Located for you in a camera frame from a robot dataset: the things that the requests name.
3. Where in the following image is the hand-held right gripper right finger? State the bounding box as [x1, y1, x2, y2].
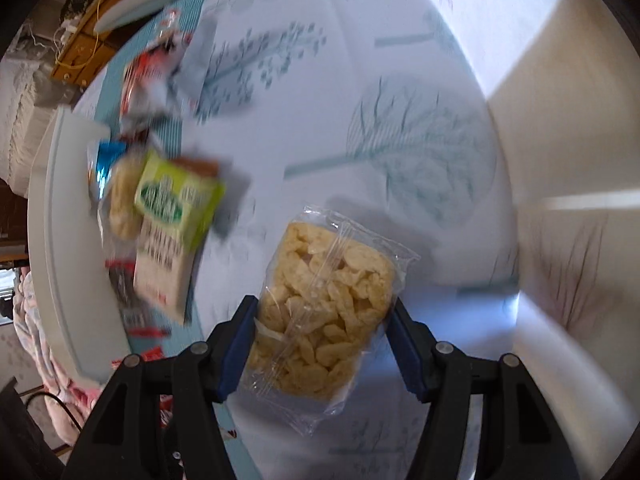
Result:
[384, 297, 581, 480]

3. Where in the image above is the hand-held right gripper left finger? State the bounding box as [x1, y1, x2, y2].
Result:
[60, 295, 260, 480]

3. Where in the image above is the yellow puffed snack packet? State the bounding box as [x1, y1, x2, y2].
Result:
[237, 204, 420, 436]
[102, 152, 151, 241]

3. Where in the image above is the white plastic storage bin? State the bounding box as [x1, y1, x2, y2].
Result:
[27, 106, 133, 391]

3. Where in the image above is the clear red print bun bag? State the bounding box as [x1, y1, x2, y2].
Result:
[120, 5, 201, 121]

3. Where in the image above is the red white cookie packet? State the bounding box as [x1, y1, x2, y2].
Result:
[122, 310, 173, 363]

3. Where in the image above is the white black print snack packet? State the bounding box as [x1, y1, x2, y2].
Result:
[132, 220, 201, 326]

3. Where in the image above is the small dark snack packet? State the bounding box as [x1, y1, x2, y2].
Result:
[106, 259, 151, 311]

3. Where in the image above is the green snack packet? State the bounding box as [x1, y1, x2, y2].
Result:
[134, 149, 226, 251]

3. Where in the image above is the floral quilt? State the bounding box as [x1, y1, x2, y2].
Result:
[12, 265, 101, 451]

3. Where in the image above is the blue white snack packet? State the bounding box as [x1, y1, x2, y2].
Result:
[87, 140, 128, 201]

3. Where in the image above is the leaf print tablecloth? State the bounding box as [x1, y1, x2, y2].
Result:
[70, 0, 521, 480]

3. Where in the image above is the white leaf print curtain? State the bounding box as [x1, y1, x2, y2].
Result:
[400, 0, 640, 480]

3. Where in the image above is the white lace cloth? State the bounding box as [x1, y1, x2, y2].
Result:
[0, 55, 61, 196]

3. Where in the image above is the wooden desk with drawers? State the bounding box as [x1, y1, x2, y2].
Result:
[47, 0, 166, 81]

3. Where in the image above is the black patterned bag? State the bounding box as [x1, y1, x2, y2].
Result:
[60, 0, 98, 23]

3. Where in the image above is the thick black cable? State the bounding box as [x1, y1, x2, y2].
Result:
[22, 390, 86, 433]

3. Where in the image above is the yellow cable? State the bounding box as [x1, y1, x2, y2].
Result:
[55, 0, 108, 68]

